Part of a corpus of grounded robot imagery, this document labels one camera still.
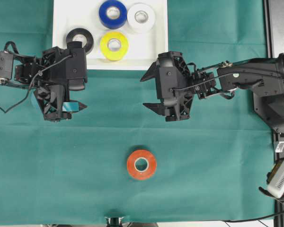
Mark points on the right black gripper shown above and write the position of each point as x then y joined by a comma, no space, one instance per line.
171,75

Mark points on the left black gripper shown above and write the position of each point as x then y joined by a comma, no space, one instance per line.
52,88

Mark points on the yellow tape roll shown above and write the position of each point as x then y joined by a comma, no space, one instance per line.
114,45

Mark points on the white tape roll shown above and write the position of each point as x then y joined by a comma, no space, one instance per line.
141,17

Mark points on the black tape roll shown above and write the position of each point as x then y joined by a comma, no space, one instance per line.
81,35

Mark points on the blue tape roll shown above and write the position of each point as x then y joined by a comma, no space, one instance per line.
112,14

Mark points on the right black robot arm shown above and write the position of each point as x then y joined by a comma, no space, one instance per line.
262,76

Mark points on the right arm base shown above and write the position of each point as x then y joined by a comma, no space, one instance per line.
271,110

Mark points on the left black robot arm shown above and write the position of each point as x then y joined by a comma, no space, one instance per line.
19,71

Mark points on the teal tape roll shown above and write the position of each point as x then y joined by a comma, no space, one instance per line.
34,101

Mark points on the white plastic case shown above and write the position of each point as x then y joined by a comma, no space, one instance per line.
144,46

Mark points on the red tape roll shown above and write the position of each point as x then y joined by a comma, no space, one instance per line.
141,164

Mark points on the white perforated device box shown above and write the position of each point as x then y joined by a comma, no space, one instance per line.
276,185

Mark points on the black camera clamp mount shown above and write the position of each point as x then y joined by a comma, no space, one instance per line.
114,221

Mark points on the small white bracket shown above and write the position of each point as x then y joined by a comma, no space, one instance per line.
278,146

